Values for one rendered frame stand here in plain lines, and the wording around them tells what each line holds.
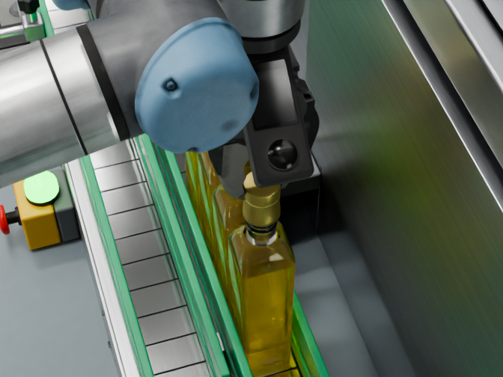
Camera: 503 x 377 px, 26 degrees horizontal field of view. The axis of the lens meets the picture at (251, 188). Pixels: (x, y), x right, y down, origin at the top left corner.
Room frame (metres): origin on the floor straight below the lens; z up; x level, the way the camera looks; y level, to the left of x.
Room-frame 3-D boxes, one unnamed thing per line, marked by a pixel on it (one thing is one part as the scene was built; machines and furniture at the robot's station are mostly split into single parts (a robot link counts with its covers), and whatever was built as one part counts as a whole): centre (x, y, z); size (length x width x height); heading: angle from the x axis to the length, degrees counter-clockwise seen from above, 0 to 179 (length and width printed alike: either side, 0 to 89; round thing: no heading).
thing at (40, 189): (0.87, 0.27, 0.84); 0.04 x 0.04 x 0.03
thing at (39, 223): (0.87, 0.27, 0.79); 0.07 x 0.07 x 0.07; 17
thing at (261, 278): (0.61, -0.01, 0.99); 0.06 x 0.06 x 0.21; 17
